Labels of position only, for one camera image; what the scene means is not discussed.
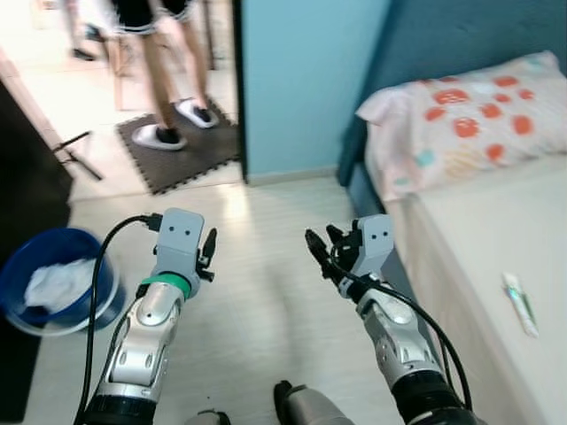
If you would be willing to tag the grey robot leg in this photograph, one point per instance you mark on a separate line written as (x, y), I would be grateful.
(314, 407)
(208, 418)

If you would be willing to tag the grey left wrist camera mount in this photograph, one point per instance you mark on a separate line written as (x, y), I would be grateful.
(179, 239)

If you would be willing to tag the white green toothpaste tube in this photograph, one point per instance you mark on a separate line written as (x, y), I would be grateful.
(521, 305)

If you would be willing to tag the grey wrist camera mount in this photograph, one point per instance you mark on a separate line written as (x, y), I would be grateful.
(179, 239)
(376, 243)

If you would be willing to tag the blue plastic bucket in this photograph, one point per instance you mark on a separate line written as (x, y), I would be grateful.
(18, 266)

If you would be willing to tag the black door frame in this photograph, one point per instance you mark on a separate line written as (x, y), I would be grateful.
(239, 88)

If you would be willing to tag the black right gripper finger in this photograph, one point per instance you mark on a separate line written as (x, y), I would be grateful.
(336, 234)
(321, 255)

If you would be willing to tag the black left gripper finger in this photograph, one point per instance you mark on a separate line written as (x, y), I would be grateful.
(210, 248)

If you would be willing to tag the grey right robot leg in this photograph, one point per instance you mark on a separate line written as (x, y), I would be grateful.
(314, 407)

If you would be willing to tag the white crumpled cloth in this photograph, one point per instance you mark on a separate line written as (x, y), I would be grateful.
(58, 288)

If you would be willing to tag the pink pillow orange spots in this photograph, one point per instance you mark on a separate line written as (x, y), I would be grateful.
(469, 124)

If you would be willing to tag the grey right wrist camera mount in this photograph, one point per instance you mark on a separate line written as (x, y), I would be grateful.
(376, 243)

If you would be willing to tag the black room door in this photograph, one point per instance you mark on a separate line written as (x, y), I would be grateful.
(27, 168)

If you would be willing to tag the grey left robot leg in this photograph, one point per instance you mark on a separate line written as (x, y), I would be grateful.
(208, 418)

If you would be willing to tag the dark grey foam puzzle mat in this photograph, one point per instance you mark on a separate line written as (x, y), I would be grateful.
(190, 164)

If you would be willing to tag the black tripod stand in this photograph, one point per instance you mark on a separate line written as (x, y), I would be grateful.
(80, 155)

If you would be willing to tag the white grey worn slipper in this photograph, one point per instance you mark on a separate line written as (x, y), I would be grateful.
(197, 113)
(158, 137)

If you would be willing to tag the person in black shorts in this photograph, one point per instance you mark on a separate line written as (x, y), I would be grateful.
(159, 71)

